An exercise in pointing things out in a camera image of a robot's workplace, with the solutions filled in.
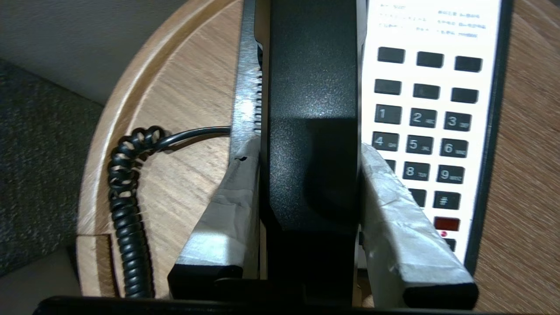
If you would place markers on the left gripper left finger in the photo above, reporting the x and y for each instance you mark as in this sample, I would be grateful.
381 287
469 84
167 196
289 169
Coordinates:
223 227

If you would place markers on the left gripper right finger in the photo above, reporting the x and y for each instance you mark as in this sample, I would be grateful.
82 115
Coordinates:
400 236

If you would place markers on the black phone handset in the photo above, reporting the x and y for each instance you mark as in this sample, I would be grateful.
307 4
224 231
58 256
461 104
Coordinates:
313 131

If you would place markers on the black and white desk phone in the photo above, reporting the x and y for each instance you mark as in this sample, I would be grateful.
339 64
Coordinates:
437 122

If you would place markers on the round wooden side table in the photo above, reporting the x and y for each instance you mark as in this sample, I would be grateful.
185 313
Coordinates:
183 131

